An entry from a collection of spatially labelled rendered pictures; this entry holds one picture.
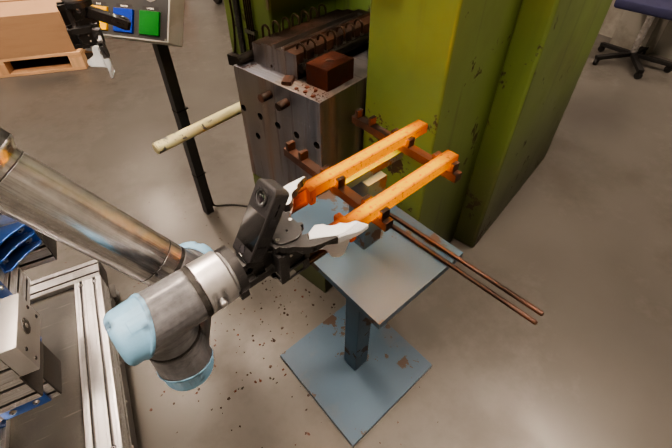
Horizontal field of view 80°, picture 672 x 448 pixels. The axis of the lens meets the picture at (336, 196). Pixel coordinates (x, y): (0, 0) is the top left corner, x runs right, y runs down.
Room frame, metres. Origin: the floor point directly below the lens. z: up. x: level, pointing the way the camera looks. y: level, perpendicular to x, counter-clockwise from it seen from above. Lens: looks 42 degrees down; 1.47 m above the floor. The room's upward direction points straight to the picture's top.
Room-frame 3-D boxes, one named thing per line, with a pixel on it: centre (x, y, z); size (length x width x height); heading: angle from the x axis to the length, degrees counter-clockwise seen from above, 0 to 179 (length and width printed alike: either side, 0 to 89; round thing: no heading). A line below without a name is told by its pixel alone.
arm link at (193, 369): (0.29, 0.22, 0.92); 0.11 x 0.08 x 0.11; 8
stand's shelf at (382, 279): (0.70, -0.07, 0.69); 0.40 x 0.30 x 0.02; 41
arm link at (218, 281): (0.32, 0.16, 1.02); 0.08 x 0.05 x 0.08; 42
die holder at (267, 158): (1.34, 0.01, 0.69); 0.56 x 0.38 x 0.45; 139
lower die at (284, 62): (1.36, 0.05, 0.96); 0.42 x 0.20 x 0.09; 139
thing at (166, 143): (1.36, 0.51, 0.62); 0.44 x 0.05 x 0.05; 139
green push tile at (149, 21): (1.36, 0.61, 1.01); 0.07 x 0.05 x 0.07; 74
